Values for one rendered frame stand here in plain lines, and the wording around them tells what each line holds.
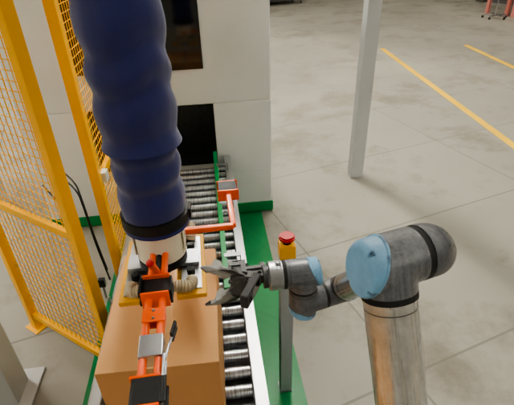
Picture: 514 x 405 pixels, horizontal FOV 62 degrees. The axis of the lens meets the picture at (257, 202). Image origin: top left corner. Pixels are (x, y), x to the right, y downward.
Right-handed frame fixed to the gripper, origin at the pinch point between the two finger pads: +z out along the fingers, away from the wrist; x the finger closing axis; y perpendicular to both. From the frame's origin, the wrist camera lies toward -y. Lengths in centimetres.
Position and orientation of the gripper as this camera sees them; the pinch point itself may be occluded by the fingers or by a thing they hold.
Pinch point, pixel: (201, 288)
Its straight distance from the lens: 131.4
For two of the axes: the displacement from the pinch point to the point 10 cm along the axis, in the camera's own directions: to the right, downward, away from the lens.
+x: -0.3, -8.5, -5.2
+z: -9.9, 1.0, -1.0
